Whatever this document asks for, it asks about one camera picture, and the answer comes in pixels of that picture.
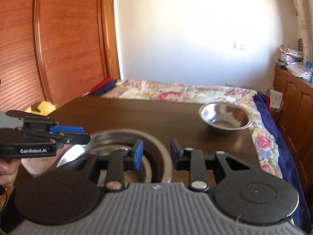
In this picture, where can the wooden cabinet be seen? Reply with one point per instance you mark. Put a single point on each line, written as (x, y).
(296, 107)

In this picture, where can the navy blue blanket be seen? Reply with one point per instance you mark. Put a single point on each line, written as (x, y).
(286, 146)

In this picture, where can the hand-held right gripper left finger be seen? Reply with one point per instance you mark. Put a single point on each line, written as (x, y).
(139, 153)

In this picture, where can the yellow plush toy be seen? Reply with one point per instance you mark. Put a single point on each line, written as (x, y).
(40, 107)

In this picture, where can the patterned curtain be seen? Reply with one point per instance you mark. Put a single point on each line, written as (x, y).
(303, 12)

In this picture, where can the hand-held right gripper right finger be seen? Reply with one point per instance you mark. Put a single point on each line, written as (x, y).
(174, 153)

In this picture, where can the wooden slatted wardrobe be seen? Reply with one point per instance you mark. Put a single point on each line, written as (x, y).
(61, 41)

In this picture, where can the large stainless steel bowl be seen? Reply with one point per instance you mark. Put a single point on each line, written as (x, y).
(156, 151)

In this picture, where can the floral storage box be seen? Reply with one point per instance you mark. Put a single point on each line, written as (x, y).
(291, 53)

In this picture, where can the white wall switch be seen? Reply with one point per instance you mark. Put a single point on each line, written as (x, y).
(239, 46)

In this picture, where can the small stainless steel bowl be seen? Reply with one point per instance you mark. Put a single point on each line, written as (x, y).
(226, 120)

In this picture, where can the large floral square plate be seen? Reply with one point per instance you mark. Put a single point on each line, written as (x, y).
(41, 164)

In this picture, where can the clear plastic bags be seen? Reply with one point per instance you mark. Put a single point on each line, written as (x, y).
(299, 71)

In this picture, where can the person's left hand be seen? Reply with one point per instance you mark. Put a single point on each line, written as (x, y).
(7, 173)

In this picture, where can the white paper card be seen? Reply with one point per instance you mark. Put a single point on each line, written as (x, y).
(276, 99)

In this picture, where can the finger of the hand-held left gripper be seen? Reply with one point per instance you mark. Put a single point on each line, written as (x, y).
(66, 129)
(78, 139)

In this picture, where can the floral bedspread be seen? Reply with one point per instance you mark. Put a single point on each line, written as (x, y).
(185, 91)

